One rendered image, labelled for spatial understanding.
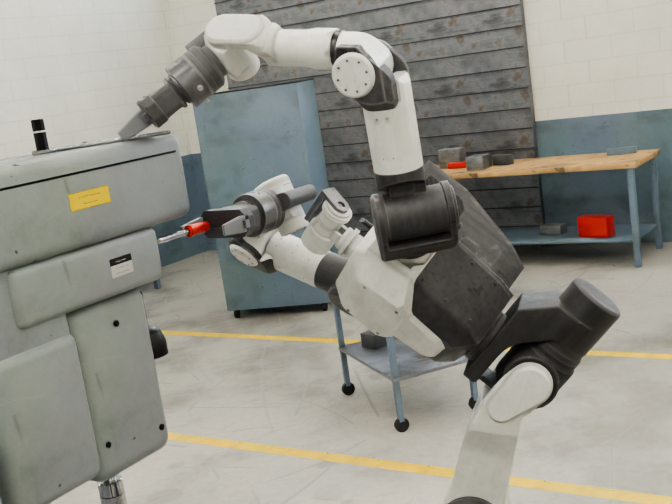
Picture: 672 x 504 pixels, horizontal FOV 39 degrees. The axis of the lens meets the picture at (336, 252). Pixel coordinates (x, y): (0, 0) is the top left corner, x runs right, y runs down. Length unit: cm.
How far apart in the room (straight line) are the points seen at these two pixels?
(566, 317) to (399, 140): 49
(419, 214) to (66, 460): 73
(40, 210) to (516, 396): 95
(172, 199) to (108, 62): 914
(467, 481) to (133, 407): 70
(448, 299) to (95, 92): 907
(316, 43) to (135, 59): 955
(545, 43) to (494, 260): 738
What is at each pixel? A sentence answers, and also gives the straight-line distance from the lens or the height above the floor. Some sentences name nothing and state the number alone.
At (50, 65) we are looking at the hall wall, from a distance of 1036.
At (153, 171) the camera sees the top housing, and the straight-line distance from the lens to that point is 175.
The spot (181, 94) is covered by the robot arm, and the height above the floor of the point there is 196.
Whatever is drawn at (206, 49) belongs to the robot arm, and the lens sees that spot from 175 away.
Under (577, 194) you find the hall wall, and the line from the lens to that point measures 927.
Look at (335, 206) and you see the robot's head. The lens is 189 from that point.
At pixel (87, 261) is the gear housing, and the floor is 171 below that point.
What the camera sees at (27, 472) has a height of 141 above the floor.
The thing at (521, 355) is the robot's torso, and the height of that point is 136.
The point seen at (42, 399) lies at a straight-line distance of 161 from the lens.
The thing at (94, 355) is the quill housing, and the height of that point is 154.
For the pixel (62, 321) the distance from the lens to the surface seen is 163.
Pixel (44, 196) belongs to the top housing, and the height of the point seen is 183.
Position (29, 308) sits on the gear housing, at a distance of 158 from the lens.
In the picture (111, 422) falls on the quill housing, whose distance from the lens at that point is 174.
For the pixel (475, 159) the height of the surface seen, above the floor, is 98.
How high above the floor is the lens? 196
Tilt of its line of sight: 11 degrees down
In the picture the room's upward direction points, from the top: 8 degrees counter-clockwise
